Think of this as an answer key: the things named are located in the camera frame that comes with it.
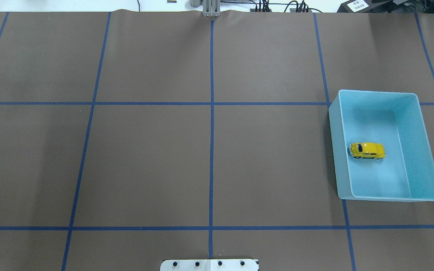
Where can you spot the yellow beetle toy car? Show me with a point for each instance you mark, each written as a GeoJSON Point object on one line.
{"type": "Point", "coordinates": [367, 150]}

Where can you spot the light blue plastic bin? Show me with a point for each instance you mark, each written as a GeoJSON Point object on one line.
{"type": "Point", "coordinates": [406, 173]}

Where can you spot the aluminium frame post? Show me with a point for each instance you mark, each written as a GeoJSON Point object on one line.
{"type": "Point", "coordinates": [211, 8]}

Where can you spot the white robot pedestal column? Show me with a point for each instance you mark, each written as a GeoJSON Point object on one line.
{"type": "Point", "coordinates": [210, 265]}

